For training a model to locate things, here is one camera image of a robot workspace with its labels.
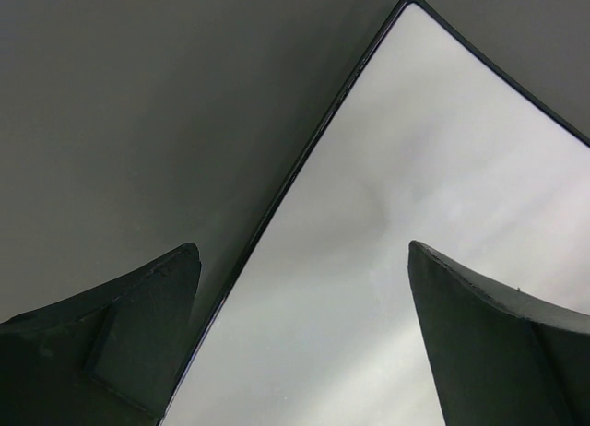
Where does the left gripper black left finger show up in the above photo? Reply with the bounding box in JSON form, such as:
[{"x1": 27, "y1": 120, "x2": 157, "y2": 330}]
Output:
[{"x1": 1, "y1": 243, "x2": 201, "y2": 425}]

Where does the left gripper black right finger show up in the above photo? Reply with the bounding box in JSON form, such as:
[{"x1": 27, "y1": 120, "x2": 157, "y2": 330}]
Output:
[{"x1": 407, "y1": 241, "x2": 589, "y2": 425}]

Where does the white square plate black rim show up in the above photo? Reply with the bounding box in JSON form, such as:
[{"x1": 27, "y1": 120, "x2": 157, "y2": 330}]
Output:
[{"x1": 165, "y1": 0, "x2": 589, "y2": 425}]

